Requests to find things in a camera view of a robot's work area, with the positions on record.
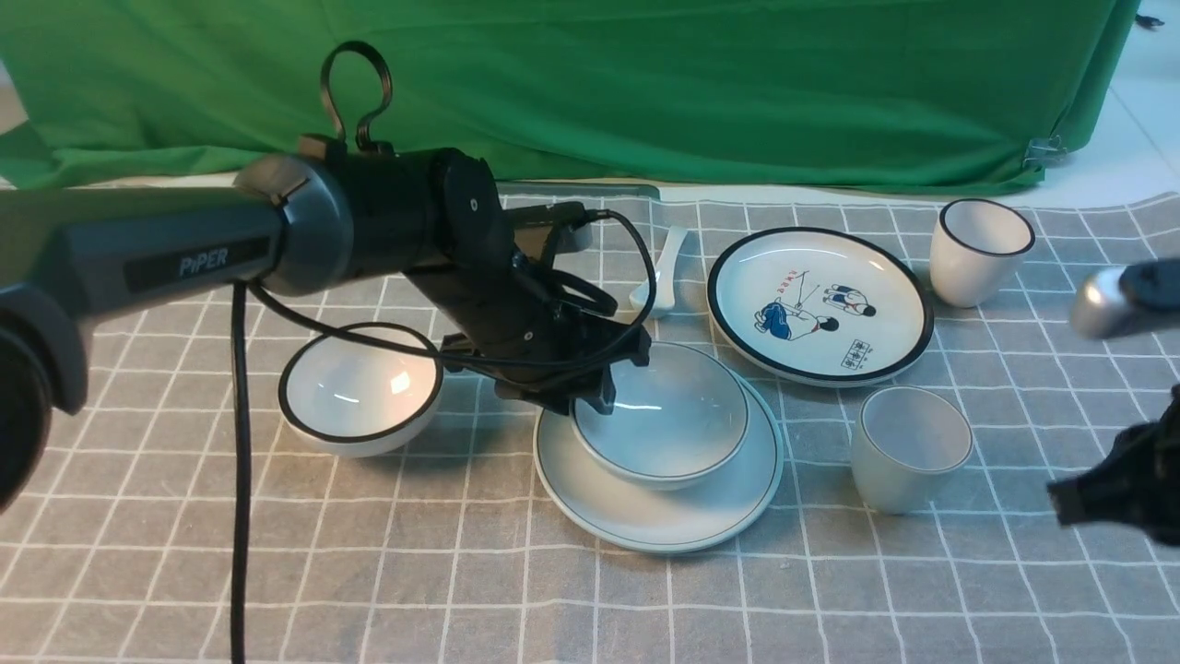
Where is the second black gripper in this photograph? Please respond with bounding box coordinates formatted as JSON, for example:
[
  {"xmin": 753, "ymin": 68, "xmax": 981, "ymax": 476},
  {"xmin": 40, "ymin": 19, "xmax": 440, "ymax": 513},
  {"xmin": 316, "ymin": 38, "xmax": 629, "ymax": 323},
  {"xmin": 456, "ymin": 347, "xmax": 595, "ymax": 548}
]
[{"xmin": 1045, "ymin": 384, "xmax": 1179, "ymax": 547}]

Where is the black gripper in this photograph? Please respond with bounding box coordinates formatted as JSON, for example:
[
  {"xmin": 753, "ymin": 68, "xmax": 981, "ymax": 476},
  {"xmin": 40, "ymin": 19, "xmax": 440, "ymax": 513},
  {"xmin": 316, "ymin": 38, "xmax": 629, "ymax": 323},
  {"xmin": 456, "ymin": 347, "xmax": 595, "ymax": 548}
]
[{"xmin": 406, "ymin": 267, "xmax": 653, "ymax": 416}]

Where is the plain white ceramic spoon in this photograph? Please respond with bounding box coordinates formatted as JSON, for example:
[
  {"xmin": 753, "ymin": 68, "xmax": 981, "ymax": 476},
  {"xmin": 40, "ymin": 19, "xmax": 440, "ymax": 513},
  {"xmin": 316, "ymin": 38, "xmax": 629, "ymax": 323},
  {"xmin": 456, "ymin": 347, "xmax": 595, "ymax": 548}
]
[{"xmin": 648, "ymin": 226, "xmax": 690, "ymax": 320}]

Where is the pale green shallow bowl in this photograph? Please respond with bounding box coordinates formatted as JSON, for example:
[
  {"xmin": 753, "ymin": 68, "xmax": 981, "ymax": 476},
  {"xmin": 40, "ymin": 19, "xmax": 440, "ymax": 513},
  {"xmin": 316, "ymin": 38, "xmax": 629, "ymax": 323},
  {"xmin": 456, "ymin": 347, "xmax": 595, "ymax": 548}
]
[{"xmin": 572, "ymin": 343, "xmax": 750, "ymax": 491}]

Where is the pale green ceramic cup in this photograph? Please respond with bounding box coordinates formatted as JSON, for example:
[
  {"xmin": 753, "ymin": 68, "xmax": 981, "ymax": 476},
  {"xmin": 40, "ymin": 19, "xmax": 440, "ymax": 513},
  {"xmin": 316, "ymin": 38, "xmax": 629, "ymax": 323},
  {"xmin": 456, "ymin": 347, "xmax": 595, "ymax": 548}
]
[{"xmin": 850, "ymin": 384, "xmax": 974, "ymax": 517}]

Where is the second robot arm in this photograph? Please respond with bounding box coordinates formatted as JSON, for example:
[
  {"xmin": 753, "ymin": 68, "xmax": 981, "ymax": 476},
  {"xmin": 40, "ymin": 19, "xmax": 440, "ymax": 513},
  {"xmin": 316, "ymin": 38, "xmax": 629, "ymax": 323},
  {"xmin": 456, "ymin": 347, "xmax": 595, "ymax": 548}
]
[{"xmin": 1045, "ymin": 259, "xmax": 1179, "ymax": 548}]

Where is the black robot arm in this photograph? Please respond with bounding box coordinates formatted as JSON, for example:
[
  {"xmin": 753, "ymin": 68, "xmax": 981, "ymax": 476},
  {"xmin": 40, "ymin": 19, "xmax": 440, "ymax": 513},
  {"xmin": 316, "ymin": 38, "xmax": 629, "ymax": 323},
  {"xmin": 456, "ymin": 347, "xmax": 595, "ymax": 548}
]
[{"xmin": 1, "ymin": 146, "xmax": 653, "ymax": 505}]

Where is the white black-rimmed bowl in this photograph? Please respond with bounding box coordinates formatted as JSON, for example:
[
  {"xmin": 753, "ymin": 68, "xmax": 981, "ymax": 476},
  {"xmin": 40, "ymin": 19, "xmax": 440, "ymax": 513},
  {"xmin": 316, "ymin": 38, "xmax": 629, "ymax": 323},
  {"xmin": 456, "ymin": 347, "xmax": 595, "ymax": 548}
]
[{"xmin": 277, "ymin": 335, "xmax": 443, "ymax": 456}]

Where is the pale green large plate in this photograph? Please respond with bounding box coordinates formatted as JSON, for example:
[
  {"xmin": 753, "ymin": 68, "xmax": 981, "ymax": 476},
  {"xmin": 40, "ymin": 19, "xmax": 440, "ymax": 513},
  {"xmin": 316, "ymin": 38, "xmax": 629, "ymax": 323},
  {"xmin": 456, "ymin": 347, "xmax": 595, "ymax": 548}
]
[{"xmin": 535, "ymin": 375, "xmax": 785, "ymax": 553}]

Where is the white black-rimmed cup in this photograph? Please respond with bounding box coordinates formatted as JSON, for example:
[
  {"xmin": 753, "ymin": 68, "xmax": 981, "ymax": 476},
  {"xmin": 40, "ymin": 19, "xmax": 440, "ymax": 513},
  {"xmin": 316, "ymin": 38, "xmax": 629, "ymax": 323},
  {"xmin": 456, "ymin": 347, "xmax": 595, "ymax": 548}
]
[{"xmin": 927, "ymin": 198, "xmax": 1036, "ymax": 308}]

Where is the illustrated black-rimmed plate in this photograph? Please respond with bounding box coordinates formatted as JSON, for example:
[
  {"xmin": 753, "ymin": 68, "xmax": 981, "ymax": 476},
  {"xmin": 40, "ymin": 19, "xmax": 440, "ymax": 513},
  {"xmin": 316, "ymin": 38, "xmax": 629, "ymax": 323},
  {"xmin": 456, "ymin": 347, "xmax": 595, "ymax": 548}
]
[{"xmin": 707, "ymin": 226, "xmax": 935, "ymax": 388}]

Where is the grey checked tablecloth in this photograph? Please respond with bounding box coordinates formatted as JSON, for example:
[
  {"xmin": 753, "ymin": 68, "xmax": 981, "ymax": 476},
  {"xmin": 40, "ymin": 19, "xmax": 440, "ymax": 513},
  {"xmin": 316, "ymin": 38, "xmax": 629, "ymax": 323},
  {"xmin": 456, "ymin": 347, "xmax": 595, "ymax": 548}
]
[{"xmin": 1, "ymin": 193, "xmax": 1176, "ymax": 663}]

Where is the metal binder clip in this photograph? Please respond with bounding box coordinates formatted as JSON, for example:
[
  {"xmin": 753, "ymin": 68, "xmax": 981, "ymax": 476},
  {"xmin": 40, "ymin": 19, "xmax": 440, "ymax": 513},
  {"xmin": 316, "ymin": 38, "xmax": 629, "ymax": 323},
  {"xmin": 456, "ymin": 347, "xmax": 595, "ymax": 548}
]
[{"xmin": 1021, "ymin": 134, "xmax": 1069, "ymax": 170}]

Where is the green backdrop cloth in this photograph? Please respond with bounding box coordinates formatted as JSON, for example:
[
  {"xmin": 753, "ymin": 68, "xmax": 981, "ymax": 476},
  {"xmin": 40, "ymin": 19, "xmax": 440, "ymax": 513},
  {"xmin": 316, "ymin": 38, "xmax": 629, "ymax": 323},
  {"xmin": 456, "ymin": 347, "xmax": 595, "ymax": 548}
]
[{"xmin": 1, "ymin": 1, "xmax": 1138, "ymax": 195}]

